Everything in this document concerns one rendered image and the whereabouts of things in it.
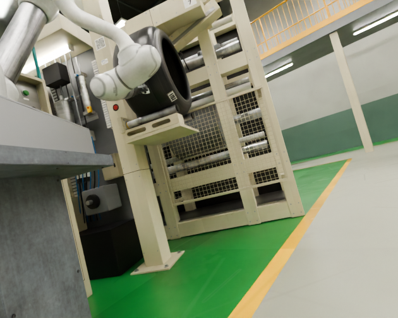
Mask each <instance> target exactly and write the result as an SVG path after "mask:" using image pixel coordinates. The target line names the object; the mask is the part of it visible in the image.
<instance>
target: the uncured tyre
mask: <svg viewBox="0 0 398 318"><path fill-rule="evenodd" d="M128 36H129V37H130V38H131V39H132V41H133V42H134V43H136V44H140V45H141V46H143V45H151V46H152V47H155V48H156V49H157V51H158V52H159V54H160V58H161V64H160V68H159V69H158V71H157V72H156V73H155V74H154V75H153V76H152V77H151V78H150V79H148V80H147V81H146V82H144V84H145V85H147V87H148V89H149V91H150V93H149V94H144V93H141V94H138V95H135V96H134V97H131V98H129V99H125V100H126V102H127V103H128V105H129V106H130V108H131V109H132V111H133V112H134V113H135V114H136V115H137V116H138V117H143V116H145V115H148V114H151V113H154V112H156V111H159V110H162V109H165V108H168V107H170V106H173V105H176V104H177V105H178V106H179V109H180V111H179V112H177V113H179V114H181V115H182V116H184V115H186V114H187V113H188V111H189V109H190V107H191V103H192V98H191V90H190V84H189V81H188V77H187V75H186V71H185V69H184V66H183V63H182V61H181V58H180V56H179V54H178V52H177V50H176V48H175V46H174V44H173V43H172V41H171V39H170V38H169V37H168V36H167V34H166V33H165V32H164V31H163V30H161V29H159V28H156V27H154V26H146V27H144V28H142V29H140V30H138V31H136V32H134V33H132V34H130V35H128ZM118 53H119V47H118V45H117V44H116V46H115V49H114V55H113V60H112V61H113V68H115V67H116V66H118V65H119V64H118V61H119V59H118ZM171 91H173V92H174V93H175V95H176V97H177V98H178V99H177V100H175V101H173V102H171V100H170V99H169V97H168V96H167V94H168V93H169V92H171Z"/></svg>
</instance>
